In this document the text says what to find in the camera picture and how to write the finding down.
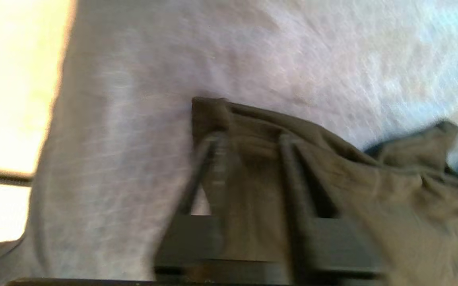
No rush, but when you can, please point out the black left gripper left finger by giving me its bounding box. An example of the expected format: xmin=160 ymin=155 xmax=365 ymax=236
xmin=155 ymin=132 xmax=230 ymax=278

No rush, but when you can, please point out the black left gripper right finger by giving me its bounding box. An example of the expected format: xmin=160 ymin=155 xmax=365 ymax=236
xmin=279 ymin=133 xmax=385 ymax=280

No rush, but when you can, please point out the black printed T-shirt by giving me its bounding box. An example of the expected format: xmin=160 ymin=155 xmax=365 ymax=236
xmin=191 ymin=97 xmax=458 ymax=286

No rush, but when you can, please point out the blue bed sheet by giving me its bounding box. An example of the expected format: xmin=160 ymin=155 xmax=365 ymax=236
xmin=0 ymin=0 xmax=458 ymax=283

